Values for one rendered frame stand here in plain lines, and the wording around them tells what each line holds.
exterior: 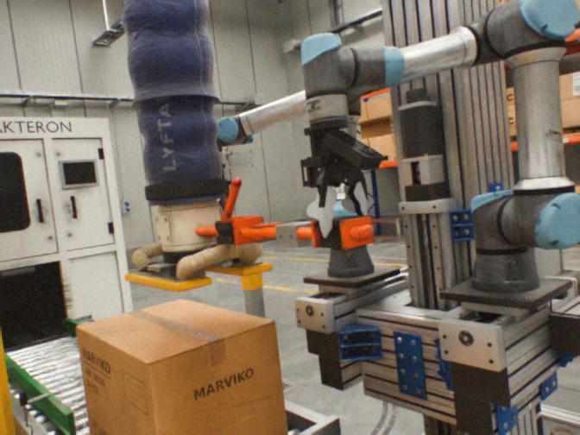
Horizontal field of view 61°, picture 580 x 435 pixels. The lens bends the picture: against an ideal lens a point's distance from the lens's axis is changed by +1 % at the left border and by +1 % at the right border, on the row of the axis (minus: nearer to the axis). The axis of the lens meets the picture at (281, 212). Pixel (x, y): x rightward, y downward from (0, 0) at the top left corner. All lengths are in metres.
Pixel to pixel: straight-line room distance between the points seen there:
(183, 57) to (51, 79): 9.34
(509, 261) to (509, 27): 0.51
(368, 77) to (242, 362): 0.86
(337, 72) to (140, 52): 0.61
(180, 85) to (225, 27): 11.58
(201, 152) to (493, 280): 0.78
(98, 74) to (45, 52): 1.03
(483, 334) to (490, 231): 0.24
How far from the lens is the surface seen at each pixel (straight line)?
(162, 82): 1.32
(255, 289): 2.04
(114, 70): 11.11
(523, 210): 1.15
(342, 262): 1.53
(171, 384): 1.33
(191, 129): 1.30
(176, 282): 1.22
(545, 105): 1.15
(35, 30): 10.83
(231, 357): 1.41
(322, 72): 0.90
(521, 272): 1.26
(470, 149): 1.46
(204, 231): 1.27
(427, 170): 1.43
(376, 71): 0.94
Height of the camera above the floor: 1.34
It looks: 3 degrees down
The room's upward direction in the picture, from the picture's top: 6 degrees counter-clockwise
